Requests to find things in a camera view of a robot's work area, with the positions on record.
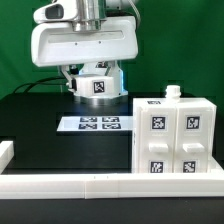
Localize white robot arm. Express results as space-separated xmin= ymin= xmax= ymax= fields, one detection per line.
xmin=31 ymin=0 xmax=141 ymax=105

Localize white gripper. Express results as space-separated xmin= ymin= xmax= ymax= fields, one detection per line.
xmin=31 ymin=16 xmax=138 ymax=92

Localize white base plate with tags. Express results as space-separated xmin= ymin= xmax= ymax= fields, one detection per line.
xmin=57 ymin=116 xmax=133 ymax=132

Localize white cabinet door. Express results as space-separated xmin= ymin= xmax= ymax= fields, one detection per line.
xmin=138 ymin=107 xmax=175 ymax=174
xmin=174 ymin=106 xmax=215 ymax=173

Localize white U-shaped obstacle fence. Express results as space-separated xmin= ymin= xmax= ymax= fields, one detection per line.
xmin=0 ymin=141 xmax=224 ymax=199

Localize black cables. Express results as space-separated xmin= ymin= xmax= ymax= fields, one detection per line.
xmin=12 ymin=75 xmax=73 ymax=95

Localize white cabinet top block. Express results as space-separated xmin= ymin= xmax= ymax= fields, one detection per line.
xmin=75 ymin=75 xmax=114 ymax=97

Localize white cabinet body box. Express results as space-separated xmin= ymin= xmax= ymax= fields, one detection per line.
xmin=131 ymin=85 xmax=216 ymax=174

